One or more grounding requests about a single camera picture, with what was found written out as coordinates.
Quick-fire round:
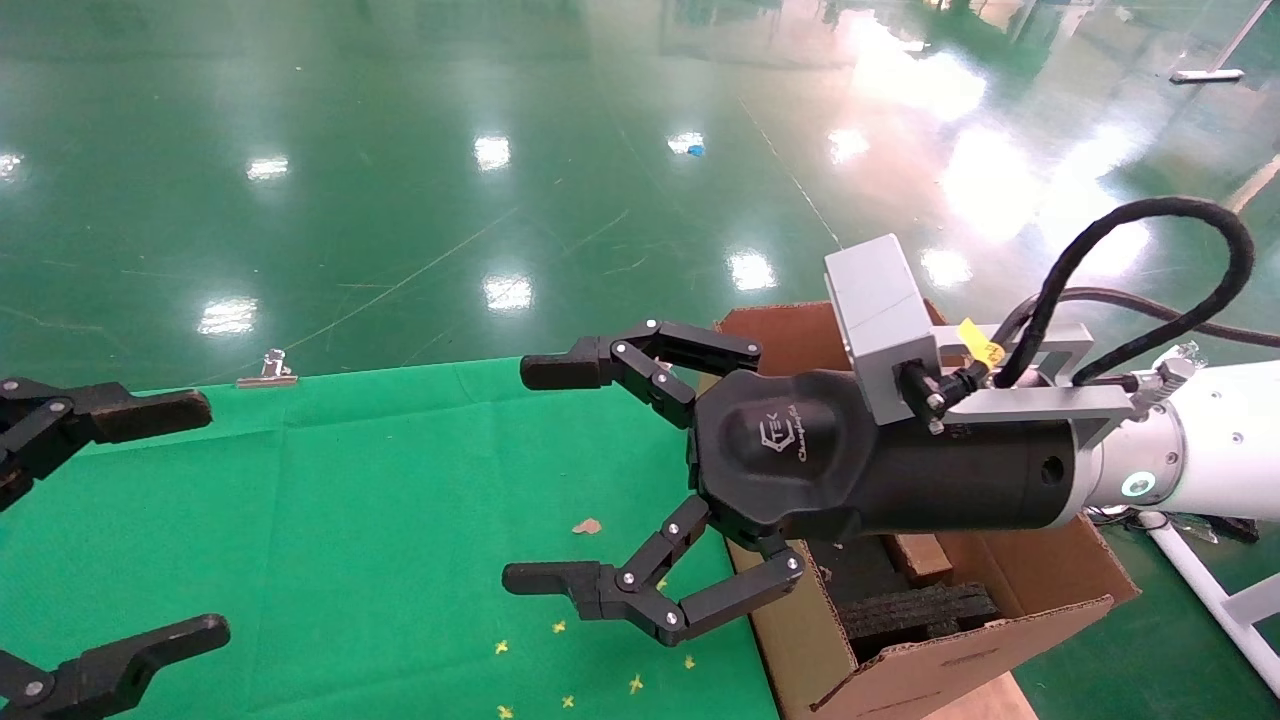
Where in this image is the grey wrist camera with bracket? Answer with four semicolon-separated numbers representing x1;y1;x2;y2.
824;234;1141;437

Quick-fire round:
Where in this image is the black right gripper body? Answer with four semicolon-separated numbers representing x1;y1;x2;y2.
688;370;1085;547

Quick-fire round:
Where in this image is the yellow cable tag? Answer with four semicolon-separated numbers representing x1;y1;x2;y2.
958;318;1006;367

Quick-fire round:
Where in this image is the small brown cardboard box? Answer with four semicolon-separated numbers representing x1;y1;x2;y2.
890;533;954;586

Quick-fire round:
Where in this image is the thick black braided cable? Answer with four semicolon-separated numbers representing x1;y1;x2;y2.
993;197;1257;389

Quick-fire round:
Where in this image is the large open brown carton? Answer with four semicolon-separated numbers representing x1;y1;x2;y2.
697;300;1141;720

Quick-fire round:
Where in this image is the black foam base sheet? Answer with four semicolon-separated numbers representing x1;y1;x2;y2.
808;538;901;601

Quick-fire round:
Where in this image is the metal binder clip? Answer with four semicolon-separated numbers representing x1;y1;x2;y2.
236;349;299;389

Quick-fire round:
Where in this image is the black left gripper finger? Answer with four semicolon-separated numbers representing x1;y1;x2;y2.
0;615;232;720
0;378;214;511

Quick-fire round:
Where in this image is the white metal frame pole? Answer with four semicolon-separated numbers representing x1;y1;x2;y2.
1140;512;1280;696

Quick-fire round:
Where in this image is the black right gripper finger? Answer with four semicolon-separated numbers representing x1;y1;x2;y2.
520;320;763;431
502;497;807;649

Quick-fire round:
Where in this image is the thin black cable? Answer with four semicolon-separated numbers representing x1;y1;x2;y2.
1000;287;1280;349

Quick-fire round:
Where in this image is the green table cloth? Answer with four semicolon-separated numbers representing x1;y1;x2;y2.
0;357;781;720

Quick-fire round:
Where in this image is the black notched foam insert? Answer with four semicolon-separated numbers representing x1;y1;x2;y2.
838;582;1001;663

